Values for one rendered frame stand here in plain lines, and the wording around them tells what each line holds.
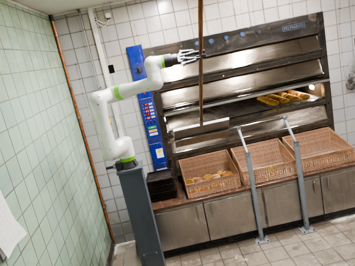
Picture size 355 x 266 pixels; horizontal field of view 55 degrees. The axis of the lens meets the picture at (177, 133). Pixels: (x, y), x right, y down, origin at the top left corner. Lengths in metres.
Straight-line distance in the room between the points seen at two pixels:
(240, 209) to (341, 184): 1.05
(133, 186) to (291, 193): 1.67
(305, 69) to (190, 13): 1.39
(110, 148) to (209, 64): 1.62
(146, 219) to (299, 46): 2.43
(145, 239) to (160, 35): 2.01
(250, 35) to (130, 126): 1.60
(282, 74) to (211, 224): 1.77
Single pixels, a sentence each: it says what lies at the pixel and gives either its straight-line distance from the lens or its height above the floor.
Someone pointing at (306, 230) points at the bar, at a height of 0.01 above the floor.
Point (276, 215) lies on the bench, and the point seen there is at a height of 0.21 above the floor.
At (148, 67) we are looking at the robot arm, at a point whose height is 1.95.
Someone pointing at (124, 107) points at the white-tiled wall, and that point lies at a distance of 3.72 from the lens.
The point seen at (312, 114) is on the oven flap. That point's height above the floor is 1.02.
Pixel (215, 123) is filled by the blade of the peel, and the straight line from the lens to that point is 3.32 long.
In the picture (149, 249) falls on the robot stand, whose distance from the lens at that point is 3.04.
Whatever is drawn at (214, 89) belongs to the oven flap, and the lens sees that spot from 3.75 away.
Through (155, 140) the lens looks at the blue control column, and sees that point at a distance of 3.75.
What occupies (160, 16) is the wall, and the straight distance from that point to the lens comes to 3.69.
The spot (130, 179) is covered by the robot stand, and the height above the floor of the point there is 1.12.
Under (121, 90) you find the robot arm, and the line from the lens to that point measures 2.57.
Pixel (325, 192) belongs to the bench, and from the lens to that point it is 3.84.
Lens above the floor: 2.03
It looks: 13 degrees down
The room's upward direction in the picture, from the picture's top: 12 degrees counter-clockwise
